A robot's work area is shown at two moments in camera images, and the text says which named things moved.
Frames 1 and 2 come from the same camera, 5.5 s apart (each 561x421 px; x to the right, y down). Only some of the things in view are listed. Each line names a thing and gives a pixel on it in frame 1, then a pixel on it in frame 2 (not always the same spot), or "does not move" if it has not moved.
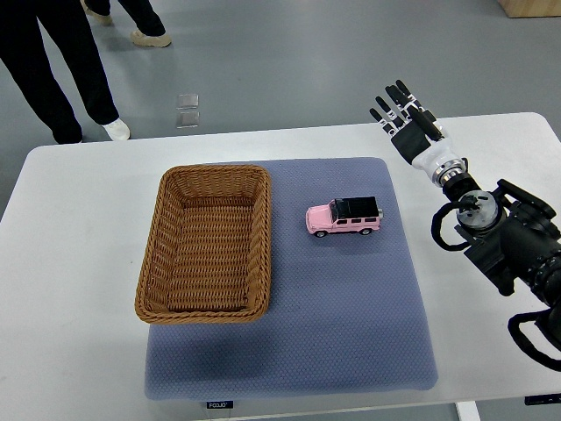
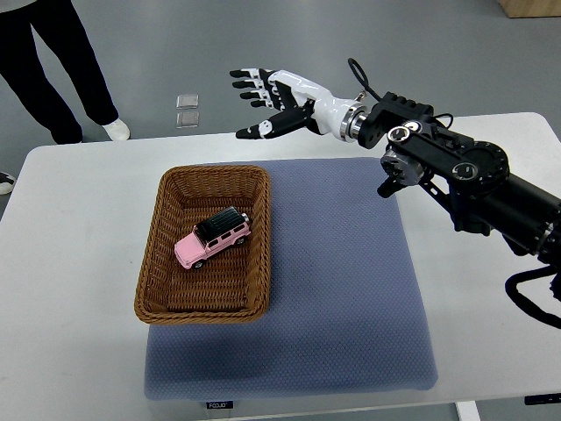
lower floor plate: x=188 y=119 does not move
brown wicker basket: x=207 y=256 does not move
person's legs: x=151 y=32 to x=6 y=183
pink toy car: x=344 y=215 to x=213 y=235
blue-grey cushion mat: x=344 y=312 does not move
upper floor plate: x=188 y=102 does not move
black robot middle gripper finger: x=406 y=107 to x=244 y=84
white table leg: x=468 y=411 does not move
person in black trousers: x=68 y=28 does not move
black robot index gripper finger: x=400 y=84 to x=240 y=74
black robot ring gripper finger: x=396 y=119 to x=249 y=96
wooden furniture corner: x=515 y=9 does not move
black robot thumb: x=424 y=123 to x=287 y=122
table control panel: x=543 y=399 does not move
